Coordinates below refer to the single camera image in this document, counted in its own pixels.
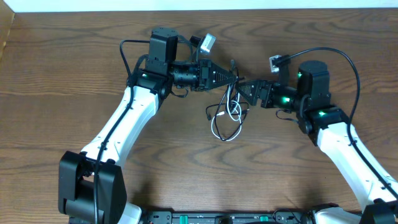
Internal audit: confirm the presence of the white cable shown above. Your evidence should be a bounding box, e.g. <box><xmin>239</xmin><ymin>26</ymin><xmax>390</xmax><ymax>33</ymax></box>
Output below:
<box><xmin>210</xmin><ymin>83</ymin><xmax>243</xmax><ymax>142</ymax></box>

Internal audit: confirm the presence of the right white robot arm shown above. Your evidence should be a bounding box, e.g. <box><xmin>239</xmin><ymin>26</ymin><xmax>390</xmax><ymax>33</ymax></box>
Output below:
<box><xmin>236</xmin><ymin>60</ymin><xmax>397</xmax><ymax>223</ymax></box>

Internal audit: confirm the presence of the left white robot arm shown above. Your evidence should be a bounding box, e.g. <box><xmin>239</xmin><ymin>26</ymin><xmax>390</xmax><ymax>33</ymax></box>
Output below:
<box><xmin>58</xmin><ymin>27</ymin><xmax>237</xmax><ymax>224</ymax></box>

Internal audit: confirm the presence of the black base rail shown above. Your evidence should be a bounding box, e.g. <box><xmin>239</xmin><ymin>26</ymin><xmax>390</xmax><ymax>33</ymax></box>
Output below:
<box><xmin>136</xmin><ymin>203</ymin><xmax>361</xmax><ymax>224</ymax></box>

